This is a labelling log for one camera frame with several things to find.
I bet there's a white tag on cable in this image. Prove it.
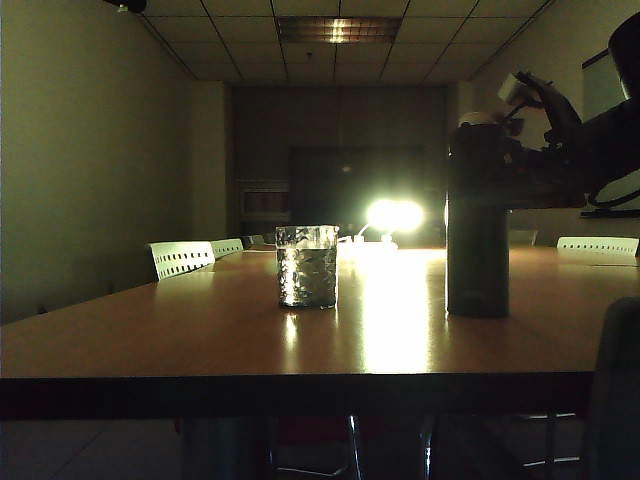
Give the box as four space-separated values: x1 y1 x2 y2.
496 73 527 105

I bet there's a ceiling light panel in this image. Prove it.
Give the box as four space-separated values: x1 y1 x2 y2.
277 17 404 46

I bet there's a metal frame chair under table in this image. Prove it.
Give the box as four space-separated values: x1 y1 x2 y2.
514 412 587 471

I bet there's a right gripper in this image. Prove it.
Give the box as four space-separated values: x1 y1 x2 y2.
448 79 601 211

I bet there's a black thermos cup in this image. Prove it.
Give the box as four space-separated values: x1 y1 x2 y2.
445 110 512 319

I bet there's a ceiling corner camera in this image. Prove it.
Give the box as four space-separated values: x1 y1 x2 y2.
101 0 149 14

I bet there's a low cabinet with shelves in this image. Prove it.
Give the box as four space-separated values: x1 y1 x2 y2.
239 179 292 224

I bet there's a red chair under table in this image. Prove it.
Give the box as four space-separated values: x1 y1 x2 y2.
273 417 362 477

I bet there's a white gooseneck usb lamp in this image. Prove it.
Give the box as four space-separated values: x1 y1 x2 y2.
357 199 401 241
387 200 427 244

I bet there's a dark wall screen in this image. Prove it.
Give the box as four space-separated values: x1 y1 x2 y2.
290 145 427 229

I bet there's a textured clear glass cup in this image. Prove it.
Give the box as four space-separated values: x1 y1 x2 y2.
274 224 341 310

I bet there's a metal table leg column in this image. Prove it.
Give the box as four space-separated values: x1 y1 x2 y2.
183 417 279 480

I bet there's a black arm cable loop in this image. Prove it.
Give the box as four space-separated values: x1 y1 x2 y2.
586 168 640 209

